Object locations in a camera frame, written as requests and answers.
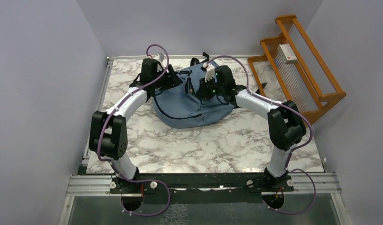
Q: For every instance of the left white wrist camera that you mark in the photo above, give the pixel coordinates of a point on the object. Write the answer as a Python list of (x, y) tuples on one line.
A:
[(159, 57)]

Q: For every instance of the orange wooden rack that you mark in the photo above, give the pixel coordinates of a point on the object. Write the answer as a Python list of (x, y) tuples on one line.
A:
[(309, 82)]

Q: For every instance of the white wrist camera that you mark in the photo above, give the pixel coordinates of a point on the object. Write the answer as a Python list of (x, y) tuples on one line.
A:
[(159, 57), (209, 71)]

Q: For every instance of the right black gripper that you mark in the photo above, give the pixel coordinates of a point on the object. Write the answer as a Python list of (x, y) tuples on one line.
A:
[(201, 93)]

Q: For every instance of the blue student backpack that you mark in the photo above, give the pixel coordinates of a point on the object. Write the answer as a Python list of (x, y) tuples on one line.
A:
[(178, 107)]

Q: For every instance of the black metal base rail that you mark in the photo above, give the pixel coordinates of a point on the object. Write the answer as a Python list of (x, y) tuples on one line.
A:
[(195, 188)]

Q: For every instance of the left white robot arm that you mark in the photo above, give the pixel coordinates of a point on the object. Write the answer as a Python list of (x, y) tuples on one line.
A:
[(108, 130)]

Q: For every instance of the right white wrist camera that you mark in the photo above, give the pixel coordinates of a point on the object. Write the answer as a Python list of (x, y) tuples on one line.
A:
[(209, 71)]

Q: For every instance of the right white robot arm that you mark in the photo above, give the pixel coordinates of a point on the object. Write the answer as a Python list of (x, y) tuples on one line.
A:
[(286, 127)]

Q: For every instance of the small white box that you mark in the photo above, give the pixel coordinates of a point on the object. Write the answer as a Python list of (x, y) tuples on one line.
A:
[(286, 54)]

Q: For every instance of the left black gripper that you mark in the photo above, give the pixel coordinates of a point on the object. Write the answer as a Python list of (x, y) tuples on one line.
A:
[(173, 80)]

